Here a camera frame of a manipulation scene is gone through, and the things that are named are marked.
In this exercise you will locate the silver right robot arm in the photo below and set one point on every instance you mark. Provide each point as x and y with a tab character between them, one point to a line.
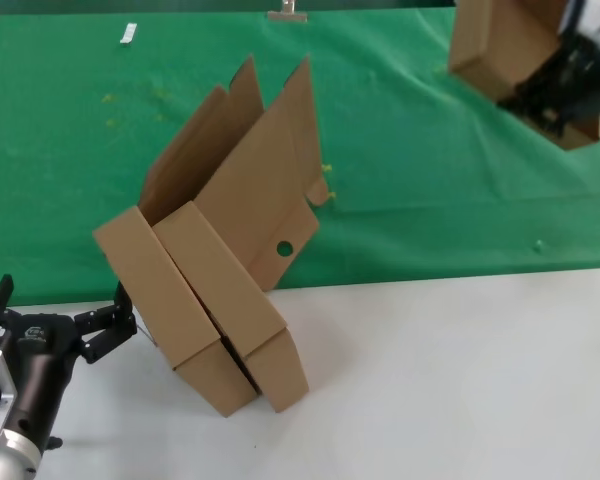
592	17

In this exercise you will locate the small green scrap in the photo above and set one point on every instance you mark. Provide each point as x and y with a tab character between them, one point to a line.
538	245

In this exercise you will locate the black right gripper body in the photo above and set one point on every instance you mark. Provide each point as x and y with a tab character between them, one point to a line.
595	80

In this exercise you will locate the brown cardboard box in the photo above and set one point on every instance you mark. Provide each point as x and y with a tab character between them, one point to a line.
160	300
500	45
240	280

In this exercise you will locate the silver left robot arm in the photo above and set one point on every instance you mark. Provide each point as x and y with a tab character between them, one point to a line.
5	457

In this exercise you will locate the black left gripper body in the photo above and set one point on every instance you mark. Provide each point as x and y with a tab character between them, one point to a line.
40	350

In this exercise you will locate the green table cloth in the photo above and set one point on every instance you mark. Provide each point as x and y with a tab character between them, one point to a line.
55	175

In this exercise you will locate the small white paper strip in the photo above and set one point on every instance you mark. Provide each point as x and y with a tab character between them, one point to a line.
128	34

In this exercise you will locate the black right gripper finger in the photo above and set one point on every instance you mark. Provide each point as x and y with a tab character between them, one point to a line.
535	87
555	122

